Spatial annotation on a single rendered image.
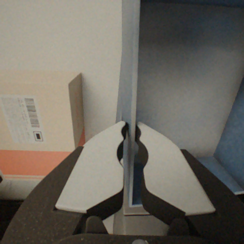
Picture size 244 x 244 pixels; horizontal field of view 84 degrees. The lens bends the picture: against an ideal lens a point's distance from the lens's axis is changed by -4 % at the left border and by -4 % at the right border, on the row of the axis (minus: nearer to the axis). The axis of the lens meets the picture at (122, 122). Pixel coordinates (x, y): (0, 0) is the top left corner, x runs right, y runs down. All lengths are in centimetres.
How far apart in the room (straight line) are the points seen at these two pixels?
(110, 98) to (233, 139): 19
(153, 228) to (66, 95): 25
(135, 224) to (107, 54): 28
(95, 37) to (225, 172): 27
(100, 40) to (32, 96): 12
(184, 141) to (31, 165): 23
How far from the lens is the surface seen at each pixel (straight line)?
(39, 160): 24
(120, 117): 18
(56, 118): 19
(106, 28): 23
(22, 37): 26
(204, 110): 21
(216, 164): 26
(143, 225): 29
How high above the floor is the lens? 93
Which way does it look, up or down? 61 degrees down
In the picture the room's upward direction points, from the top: 172 degrees clockwise
